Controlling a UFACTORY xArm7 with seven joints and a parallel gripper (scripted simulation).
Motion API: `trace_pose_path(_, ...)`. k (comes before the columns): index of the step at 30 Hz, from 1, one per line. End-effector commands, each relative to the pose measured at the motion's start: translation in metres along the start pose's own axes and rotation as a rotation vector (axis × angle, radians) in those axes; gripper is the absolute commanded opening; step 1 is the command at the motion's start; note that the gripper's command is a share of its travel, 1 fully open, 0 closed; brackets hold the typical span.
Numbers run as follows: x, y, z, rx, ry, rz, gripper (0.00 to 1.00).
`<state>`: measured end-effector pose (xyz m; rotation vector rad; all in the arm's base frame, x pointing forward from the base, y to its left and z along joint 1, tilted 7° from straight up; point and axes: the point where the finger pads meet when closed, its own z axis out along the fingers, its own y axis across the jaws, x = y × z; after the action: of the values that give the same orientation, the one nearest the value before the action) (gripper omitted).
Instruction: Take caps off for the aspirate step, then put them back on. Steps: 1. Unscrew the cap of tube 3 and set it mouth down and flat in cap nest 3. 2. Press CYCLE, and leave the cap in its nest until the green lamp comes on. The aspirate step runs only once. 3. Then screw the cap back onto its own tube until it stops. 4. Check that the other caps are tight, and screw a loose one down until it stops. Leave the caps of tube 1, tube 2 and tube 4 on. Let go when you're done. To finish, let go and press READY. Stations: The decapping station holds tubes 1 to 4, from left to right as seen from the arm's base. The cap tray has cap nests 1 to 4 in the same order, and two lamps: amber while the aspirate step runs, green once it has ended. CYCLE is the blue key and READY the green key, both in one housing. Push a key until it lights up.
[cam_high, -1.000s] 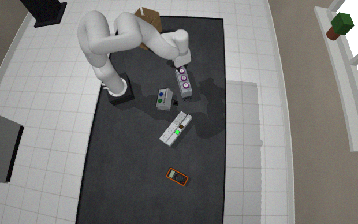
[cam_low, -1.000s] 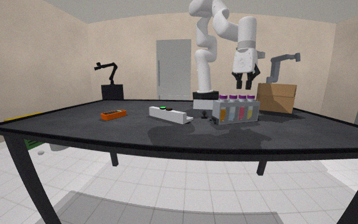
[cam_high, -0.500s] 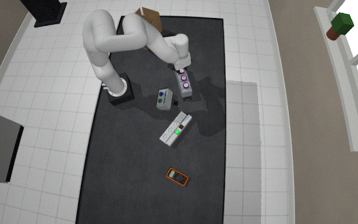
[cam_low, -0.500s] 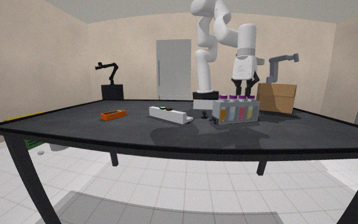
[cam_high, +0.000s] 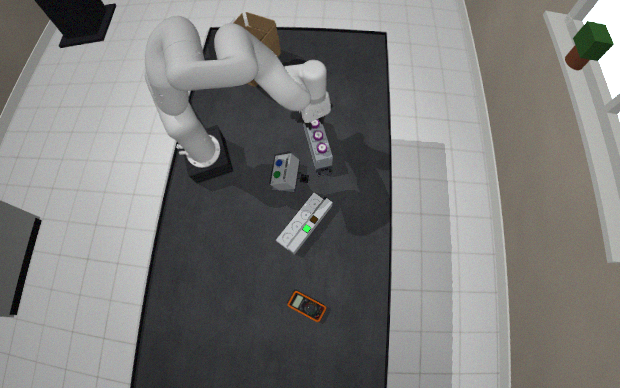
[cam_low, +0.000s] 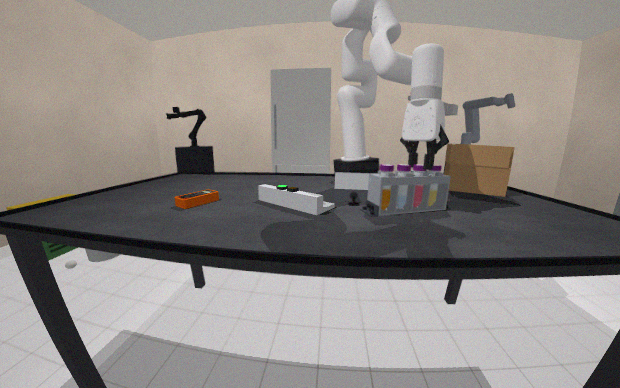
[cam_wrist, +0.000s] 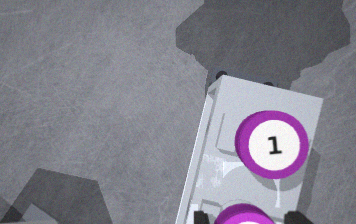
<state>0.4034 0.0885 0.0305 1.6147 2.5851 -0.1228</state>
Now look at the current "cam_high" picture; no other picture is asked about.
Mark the orange pocket multimeter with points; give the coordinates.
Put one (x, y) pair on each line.
(307, 306)

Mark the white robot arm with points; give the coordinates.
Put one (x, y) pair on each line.
(236, 65)

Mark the brown cardboard box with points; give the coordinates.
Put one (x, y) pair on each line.
(267, 34)

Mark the white control panel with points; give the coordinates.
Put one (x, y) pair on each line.
(286, 173)

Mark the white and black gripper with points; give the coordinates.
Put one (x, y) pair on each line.
(311, 113)

